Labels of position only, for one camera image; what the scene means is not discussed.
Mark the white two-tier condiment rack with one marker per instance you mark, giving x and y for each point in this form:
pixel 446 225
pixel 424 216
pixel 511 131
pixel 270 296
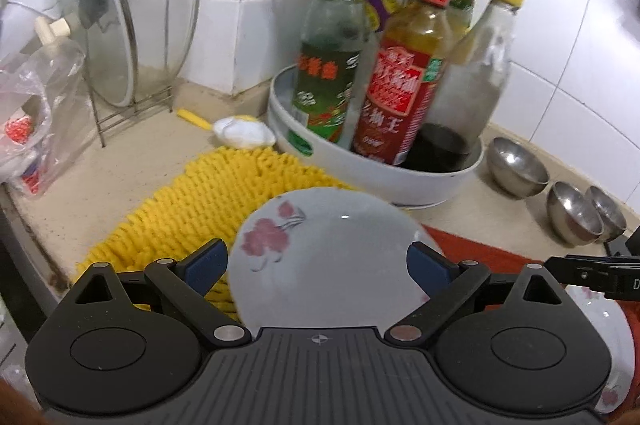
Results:
pixel 425 185

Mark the white yellow dish brush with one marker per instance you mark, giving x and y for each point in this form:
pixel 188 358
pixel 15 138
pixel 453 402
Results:
pixel 242 132

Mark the red cloth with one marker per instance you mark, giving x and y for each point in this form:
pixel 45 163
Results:
pixel 480 247

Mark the white floral plate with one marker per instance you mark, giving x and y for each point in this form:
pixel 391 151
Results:
pixel 607 345
pixel 340 265

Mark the clear bottle yellow cap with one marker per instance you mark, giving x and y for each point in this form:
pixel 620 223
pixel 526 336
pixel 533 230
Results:
pixel 475 95

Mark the stainless steel bowl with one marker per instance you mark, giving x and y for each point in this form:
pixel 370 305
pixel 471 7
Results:
pixel 607 210
pixel 572 215
pixel 515 165

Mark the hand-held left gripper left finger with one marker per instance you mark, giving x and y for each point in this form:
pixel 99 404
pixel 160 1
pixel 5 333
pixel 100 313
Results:
pixel 207 259

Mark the green label glass bottle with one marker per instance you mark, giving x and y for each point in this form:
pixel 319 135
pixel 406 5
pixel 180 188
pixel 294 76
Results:
pixel 325 95

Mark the green yellow label bottle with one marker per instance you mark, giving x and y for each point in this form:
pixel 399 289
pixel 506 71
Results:
pixel 462 2

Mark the large glass pot lid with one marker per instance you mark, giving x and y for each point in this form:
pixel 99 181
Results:
pixel 160 5

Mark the clear plastic bag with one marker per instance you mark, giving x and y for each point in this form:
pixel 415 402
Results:
pixel 50 105

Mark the red label sauce bottle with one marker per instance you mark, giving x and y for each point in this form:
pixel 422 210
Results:
pixel 395 105

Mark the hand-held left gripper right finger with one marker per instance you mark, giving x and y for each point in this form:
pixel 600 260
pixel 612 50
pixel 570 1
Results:
pixel 427 265

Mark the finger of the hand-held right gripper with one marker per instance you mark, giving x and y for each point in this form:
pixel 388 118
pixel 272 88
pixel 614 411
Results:
pixel 600 277

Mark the yellow chenille mat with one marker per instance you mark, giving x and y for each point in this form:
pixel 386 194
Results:
pixel 200 200

